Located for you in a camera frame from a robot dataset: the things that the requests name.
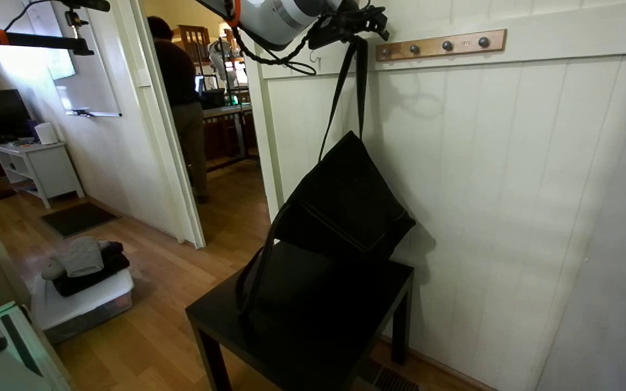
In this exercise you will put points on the black folded cloth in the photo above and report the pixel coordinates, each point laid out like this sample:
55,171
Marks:
103,269

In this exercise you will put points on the black square side table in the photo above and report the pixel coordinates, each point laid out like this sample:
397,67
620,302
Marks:
371,305

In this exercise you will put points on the black stitched tote bag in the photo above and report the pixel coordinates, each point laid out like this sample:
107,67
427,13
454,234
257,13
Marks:
342,203

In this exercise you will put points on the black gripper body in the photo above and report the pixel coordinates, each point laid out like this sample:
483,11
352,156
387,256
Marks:
337,21

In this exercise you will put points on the white storage bin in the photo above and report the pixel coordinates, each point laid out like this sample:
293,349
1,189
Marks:
81,305

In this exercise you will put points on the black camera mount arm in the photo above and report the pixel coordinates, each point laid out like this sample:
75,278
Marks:
37,39

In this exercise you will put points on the black stereo camera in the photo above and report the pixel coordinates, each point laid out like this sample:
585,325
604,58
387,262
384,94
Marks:
86,2

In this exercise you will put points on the black monitor screen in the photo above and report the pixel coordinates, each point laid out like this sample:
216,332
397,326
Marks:
1,116

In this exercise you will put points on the small white cabinet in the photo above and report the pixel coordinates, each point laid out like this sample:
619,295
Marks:
45,165

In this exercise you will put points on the wooden peg rack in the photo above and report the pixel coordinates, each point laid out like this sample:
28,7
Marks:
467,43

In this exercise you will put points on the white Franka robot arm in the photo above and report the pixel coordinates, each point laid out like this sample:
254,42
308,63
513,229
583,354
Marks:
277,18

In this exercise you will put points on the grey folded cloth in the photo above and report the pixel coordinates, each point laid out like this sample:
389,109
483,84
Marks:
81,256

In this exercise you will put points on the dark wooden counter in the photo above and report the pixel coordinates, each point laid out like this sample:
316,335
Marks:
223,126

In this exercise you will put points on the dark floor mat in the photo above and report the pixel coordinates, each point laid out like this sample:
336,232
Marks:
78,217

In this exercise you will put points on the small white box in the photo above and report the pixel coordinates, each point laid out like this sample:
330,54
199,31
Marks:
46,133

